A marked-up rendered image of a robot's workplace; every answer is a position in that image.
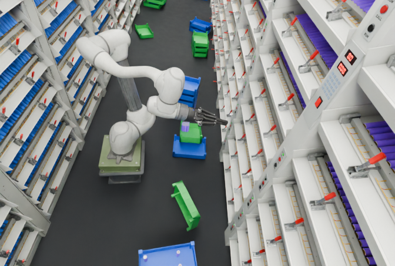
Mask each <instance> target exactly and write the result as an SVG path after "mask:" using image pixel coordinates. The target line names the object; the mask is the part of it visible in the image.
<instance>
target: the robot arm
mask: <svg viewBox="0 0 395 266"><path fill-rule="evenodd" d="M129 46H130V36H129V34H128V33H127V32H126V31H124V30H121V29H111V30H108V31H104V32H102V33H100V34H98V35H95V36H92V37H89V38H88V37H80V38H79V39H78V40H77V41H76V47H77V50H78V52H79V53H80V54H81V55H82V57H83V58H85V59H86V60H87V61H88V62H89V63H91V64H93V65H95V66H96V67H97V68H100V69H102V70H104V71H106V72H108V73H110V74H111V75H114V76H116V77H117V79H118V82H119V84H120V88H121V90H122V93H123V95H124V98H125V101H126V104H127V106H128V111H127V121H125V122H117V123H115V124H114V125H113V126H112V127H111V129H110V132H109V142H110V146H111V149H110V152H109V154H108V155H107V159H116V164H120V162H121V160H126V161H129V162H131V161H132V156H133V152H134V149H135V146H136V145H137V142H136V141H137V139H138V138H139V137H140V136H141V135H143V134H144V133H146V132H147V131H148V130H149V129H150V128H151V127H152V126H153V124H154V122H155V120H156V116H159V117H163V118H167V119H177V120H181V121H184V120H187V121H190V122H192V121H194V122H196V123H198V126H199V127H200V126H214V125H215V124H219V125H224V126H226V125H227V124H228V121H227V120H223V119H220V118H217V116H215V114H213V113H211V112H208V111H207V110H204V109H202V108H201V107H200V108H199V109H198V110H197V109H195V108H192V107H188V105H185V104H182V103H178V100H179V98H180V97H181V95H182V92H183V88H184V86H185V75H184V73H183V72H182V71H181V70H180V69H179V68H169V69H168V70H164V71H161V70H158V69H156V68H153V67H150V66H131V67H129V64H128V60H127V57H128V47H129ZM140 77H148V78H150V79H152V80H153V81H154V87H155V88H156V89H157V91H158V93H159V96H151V97H150V98H149V99H148V102H147V107H146V106H145V105H143V104H142V103H141V101H140V97H139V94H138V91H137V88H136V85H135V81H134V79H133V78H140Z"/></svg>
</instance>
